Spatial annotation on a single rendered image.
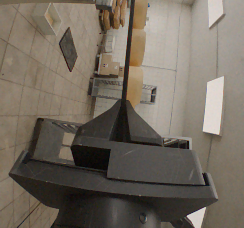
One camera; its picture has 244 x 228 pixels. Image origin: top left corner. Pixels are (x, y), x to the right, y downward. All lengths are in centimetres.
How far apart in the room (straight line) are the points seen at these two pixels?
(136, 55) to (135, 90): 5
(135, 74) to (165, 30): 524
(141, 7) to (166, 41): 497
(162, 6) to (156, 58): 209
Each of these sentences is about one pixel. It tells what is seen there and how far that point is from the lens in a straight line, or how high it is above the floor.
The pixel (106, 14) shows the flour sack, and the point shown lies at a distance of 438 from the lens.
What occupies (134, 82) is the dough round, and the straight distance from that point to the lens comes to 16.
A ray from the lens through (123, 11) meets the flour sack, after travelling 459.
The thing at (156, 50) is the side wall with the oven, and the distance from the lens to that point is 495.
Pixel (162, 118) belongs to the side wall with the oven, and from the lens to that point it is 452.
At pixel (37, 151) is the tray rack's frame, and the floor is 15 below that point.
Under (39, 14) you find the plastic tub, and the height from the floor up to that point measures 10.
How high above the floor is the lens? 101
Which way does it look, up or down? level
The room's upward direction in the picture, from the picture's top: 98 degrees clockwise
